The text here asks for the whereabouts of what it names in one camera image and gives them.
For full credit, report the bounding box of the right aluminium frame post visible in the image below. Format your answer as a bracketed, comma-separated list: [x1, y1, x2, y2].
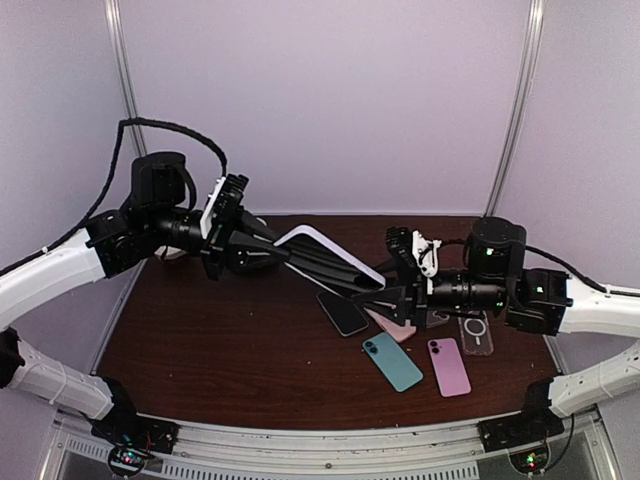
[484, 0, 546, 216]

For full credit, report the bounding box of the front aluminium rail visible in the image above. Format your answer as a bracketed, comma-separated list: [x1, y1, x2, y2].
[44, 409, 616, 480]

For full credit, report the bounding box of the left black braided cable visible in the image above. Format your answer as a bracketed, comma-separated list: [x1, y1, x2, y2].
[0, 117, 229, 276]

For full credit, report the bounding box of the right black cable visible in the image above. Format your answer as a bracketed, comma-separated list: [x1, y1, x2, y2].
[434, 237, 640, 296]

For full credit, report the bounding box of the clear phone case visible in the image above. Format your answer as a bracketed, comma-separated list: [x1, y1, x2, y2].
[425, 310, 450, 329]

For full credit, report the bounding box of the black phone white case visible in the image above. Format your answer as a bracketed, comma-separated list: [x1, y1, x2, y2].
[273, 224, 386, 298]
[362, 332, 424, 393]

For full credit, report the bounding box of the pink white phone case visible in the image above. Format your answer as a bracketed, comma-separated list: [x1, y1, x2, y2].
[365, 309, 417, 343]

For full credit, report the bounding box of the aluminium frame post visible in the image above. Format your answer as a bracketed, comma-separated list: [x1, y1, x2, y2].
[484, 0, 546, 216]
[103, 0, 149, 159]

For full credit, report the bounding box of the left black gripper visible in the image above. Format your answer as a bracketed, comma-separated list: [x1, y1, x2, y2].
[147, 204, 292, 280]

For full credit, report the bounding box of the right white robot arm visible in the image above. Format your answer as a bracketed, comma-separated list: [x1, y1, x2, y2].
[354, 217, 639, 339]

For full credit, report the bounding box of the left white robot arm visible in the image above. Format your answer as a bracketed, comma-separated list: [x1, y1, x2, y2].
[1, 151, 290, 444]

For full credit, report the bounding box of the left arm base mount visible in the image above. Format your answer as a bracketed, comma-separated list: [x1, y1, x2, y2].
[87, 377, 179, 479]

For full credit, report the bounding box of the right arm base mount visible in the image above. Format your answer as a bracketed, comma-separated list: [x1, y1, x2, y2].
[478, 378, 565, 476]

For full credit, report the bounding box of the white small bowl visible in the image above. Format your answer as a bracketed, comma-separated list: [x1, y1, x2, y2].
[154, 246, 187, 262]

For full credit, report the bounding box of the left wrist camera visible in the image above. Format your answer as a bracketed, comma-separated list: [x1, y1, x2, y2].
[199, 174, 249, 240]

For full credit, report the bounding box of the left aluminium frame post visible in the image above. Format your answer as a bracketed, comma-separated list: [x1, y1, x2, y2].
[103, 0, 149, 159]

